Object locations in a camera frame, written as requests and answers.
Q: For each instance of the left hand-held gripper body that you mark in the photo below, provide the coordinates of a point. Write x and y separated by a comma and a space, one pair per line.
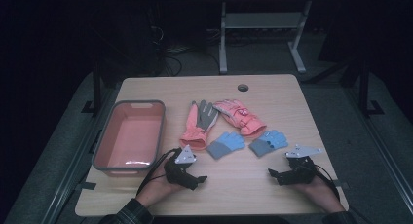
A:
178, 172

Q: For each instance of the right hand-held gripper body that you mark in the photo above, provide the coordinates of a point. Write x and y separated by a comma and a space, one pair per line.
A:
300, 170

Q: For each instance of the pink glove with grey palm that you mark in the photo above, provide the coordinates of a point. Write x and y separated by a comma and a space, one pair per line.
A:
201, 125

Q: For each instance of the pink basin with grey rim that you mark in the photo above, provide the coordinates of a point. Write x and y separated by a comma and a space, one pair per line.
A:
130, 138

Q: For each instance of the pink glove with white trim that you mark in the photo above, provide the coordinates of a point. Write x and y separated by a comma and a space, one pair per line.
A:
240, 118

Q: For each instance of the person's left hand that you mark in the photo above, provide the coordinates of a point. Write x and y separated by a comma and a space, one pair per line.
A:
156, 190

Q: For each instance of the person's right hand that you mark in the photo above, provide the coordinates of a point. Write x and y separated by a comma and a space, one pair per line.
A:
321, 193

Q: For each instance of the grey tape strip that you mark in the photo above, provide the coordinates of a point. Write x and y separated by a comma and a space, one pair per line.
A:
341, 184
86, 185

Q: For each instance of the black metal stand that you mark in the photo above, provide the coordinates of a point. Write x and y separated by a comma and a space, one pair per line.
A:
365, 87
96, 87

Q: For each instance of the metal floor rail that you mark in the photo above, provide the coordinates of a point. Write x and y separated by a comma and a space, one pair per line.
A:
383, 152
74, 165

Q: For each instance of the white metal desk frame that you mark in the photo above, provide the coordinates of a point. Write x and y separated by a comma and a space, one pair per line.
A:
263, 21

